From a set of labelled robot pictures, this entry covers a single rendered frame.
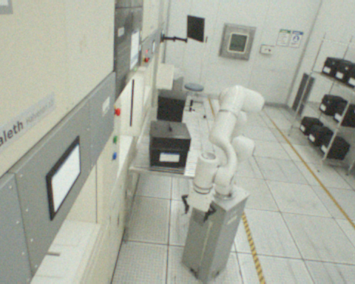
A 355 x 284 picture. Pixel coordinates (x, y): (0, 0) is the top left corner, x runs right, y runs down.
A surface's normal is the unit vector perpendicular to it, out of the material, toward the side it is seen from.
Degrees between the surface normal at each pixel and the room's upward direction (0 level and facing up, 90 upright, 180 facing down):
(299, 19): 90
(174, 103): 90
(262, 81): 90
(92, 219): 90
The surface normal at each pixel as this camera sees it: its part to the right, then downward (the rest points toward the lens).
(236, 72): -0.02, 0.45
